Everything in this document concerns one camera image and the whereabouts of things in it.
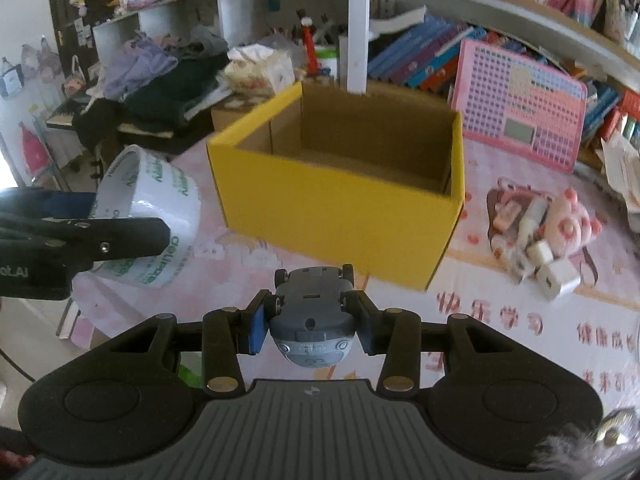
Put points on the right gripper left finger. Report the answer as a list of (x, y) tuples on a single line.
[(226, 334)]

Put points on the chessboard box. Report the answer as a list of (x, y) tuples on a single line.
[(231, 109)]

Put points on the tissue box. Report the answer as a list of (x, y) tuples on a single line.
[(257, 70)]

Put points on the white bookshelf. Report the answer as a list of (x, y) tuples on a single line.
[(245, 21)]

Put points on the pink keyboard learning toy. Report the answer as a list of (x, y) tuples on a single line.
[(515, 103)]

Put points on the clear packing tape roll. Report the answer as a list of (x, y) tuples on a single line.
[(140, 184)]

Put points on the red white glue bottle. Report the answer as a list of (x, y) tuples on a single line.
[(307, 26)]

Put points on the stack of papers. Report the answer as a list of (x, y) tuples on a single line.
[(621, 164)]

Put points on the pile of clothes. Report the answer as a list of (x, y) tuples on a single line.
[(151, 92)]

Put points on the row of blue books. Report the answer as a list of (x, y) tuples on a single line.
[(422, 51)]

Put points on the grey toy car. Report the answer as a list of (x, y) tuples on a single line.
[(309, 323)]

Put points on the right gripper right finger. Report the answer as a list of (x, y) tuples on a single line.
[(393, 333)]

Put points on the white spray bottle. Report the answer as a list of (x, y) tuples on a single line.
[(531, 221)]

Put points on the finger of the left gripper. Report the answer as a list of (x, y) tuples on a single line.
[(79, 243), (42, 203)]

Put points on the yellow cardboard box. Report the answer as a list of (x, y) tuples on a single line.
[(374, 179)]

